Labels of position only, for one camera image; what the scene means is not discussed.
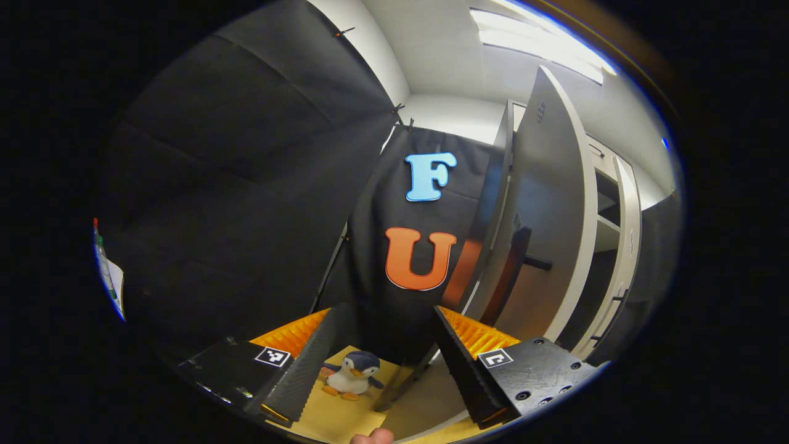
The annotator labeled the black backdrop cloth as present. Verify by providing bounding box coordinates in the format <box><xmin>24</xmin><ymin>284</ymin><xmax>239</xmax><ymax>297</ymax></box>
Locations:
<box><xmin>99</xmin><ymin>0</ymin><xmax>512</xmax><ymax>371</ymax></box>

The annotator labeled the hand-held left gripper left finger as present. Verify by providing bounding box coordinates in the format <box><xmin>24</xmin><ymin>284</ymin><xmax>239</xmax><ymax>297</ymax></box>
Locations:
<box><xmin>178</xmin><ymin>306</ymin><xmax>347</xmax><ymax>428</ymax></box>

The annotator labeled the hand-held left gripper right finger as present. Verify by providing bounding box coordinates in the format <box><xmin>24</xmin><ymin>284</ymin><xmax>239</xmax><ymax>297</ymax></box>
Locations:
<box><xmin>433</xmin><ymin>305</ymin><xmax>609</xmax><ymax>431</ymax></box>

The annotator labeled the white cabinet door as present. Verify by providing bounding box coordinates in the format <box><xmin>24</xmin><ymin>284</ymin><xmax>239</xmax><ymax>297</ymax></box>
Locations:
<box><xmin>465</xmin><ymin>66</ymin><xmax>600</xmax><ymax>345</ymax></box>
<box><xmin>570</xmin><ymin>154</ymin><xmax>643</xmax><ymax>361</ymax></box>

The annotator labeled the penguin plush toy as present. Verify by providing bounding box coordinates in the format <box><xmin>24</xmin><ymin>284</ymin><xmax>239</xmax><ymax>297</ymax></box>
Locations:
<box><xmin>319</xmin><ymin>350</ymin><xmax>386</xmax><ymax>401</ymax></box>

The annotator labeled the white shoe cabinet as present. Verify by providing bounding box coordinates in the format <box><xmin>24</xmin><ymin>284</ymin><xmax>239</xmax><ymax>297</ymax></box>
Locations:
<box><xmin>456</xmin><ymin>99</ymin><xmax>642</xmax><ymax>364</ymax></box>

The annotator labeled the large ceiling light panel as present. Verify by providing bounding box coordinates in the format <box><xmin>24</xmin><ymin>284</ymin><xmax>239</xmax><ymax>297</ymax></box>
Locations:
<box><xmin>468</xmin><ymin>6</ymin><xmax>619</xmax><ymax>86</ymax></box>

